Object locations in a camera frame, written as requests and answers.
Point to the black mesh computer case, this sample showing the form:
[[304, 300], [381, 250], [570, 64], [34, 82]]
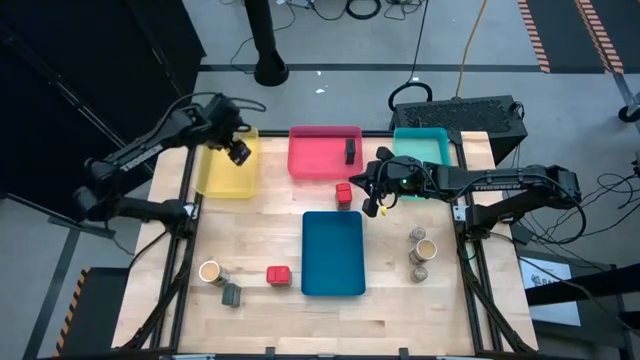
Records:
[[460, 117]]

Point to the yellow plastic tray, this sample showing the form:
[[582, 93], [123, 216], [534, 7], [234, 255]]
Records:
[[220, 175]]

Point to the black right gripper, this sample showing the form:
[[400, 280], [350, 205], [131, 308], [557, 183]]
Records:
[[395, 177]]

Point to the black stand pole with base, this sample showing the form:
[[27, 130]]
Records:
[[270, 70]]

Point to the black power adapter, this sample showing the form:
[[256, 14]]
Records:
[[522, 233]]

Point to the black floor mat orange stripes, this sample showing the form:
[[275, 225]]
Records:
[[560, 35], [95, 315]]

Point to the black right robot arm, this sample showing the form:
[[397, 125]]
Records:
[[500, 182]]

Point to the blue plastic tray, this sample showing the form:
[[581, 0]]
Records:
[[332, 255]]

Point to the red-lidded patterned spice tin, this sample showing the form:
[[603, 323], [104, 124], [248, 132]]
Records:
[[343, 193], [278, 275]]

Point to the bamboo-lidded spice jar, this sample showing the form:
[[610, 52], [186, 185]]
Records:
[[209, 271], [426, 249]]

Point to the black metal bar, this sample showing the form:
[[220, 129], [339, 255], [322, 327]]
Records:
[[590, 284]]

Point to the dark grey spice tin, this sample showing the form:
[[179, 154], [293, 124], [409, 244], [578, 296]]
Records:
[[231, 295], [350, 151]]

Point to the white printed sign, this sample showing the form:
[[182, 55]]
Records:
[[545, 280]]

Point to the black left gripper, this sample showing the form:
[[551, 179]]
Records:
[[239, 151]]

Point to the black folding partition screen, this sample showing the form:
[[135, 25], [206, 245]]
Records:
[[75, 75]]

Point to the black aluminium table frame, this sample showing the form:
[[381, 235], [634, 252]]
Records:
[[274, 133]]

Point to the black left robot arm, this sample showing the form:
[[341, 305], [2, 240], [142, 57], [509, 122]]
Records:
[[145, 150]]

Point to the black caster wheel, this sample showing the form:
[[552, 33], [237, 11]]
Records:
[[629, 113]]

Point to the teal plastic tray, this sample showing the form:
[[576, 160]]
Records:
[[425, 145]]

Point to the small cork-topped spice jar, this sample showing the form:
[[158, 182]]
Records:
[[417, 234], [419, 274]]

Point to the red plastic tray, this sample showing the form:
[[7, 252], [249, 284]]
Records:
[[320, 155]]

